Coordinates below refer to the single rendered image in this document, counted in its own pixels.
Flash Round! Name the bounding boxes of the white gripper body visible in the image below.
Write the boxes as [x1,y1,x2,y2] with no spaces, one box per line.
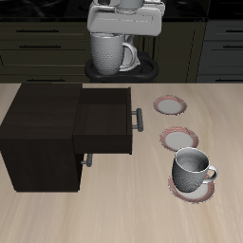
[86,3,166,37]

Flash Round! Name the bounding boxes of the white dotted porcelain mug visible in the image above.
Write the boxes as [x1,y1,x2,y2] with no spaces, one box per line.
[89,31,136,76]
[171,146,219,194]

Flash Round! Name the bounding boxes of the white plate with red rim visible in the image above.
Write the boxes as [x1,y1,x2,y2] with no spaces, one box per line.
[167,173,215,204]
[159,126,200,153]
[153,94,188,116]

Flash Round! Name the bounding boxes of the dark wooden drawer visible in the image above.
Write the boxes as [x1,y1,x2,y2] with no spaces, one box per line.
[72,86,144,156]

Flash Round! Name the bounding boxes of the black kitchen countertop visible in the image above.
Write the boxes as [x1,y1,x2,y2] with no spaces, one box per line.
[0,0,243,23]

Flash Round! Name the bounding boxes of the dark olive kitchen cupboards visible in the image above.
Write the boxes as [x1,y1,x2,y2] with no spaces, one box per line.
[0,18,207,84]

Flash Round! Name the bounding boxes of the grey kitchen cupboard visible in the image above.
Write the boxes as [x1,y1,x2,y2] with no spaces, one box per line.
[195,19,243,84]

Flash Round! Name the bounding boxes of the dark wooden cabinet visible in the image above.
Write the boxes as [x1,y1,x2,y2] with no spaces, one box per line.
[0,83,94,194]

